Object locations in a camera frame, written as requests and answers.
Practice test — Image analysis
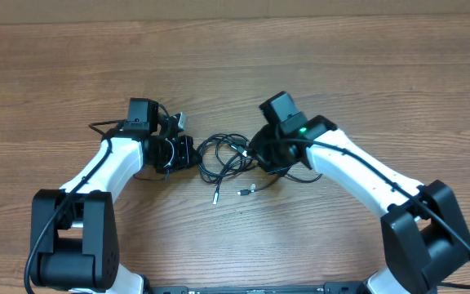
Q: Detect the black USB cable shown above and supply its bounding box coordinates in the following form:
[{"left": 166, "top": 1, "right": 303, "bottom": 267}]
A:
[{"left": 196, "top": 132, "right": 259, "bottom": 205}]

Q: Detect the black cable silver connector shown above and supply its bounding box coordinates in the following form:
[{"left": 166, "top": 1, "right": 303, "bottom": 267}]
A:
[{"left": 237, "top": 172, "right": 322, "bottom": 196}]

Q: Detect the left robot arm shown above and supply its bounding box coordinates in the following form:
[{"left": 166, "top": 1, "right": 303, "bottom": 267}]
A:
[{"left": 24, "top": 98, "right": 199, "bottom": 293}]

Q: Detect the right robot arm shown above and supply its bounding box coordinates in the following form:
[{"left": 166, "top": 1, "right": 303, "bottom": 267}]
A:
[{"left": 250, "top": 91, "right": 470, "bottom": 293}]

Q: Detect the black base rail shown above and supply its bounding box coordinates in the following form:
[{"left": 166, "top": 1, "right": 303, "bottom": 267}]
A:
[{"left": 145, "top": 281, "right": 370, "bottom": 294}]

